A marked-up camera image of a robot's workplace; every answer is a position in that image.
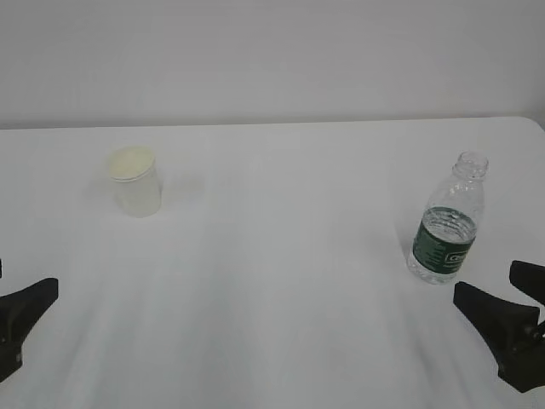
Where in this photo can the clear water bottle green label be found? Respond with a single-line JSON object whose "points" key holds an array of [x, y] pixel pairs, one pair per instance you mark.
{"points": [[450, 221]]}

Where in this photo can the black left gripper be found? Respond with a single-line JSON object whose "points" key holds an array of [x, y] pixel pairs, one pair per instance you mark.
{"points": [[20, 311]]}

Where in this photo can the white paper cup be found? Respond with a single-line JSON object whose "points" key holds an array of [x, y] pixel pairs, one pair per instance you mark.
{"points": [[137, 189]]}

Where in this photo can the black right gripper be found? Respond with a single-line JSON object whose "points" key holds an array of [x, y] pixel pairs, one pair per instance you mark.
{"points": [[510, 329]]}

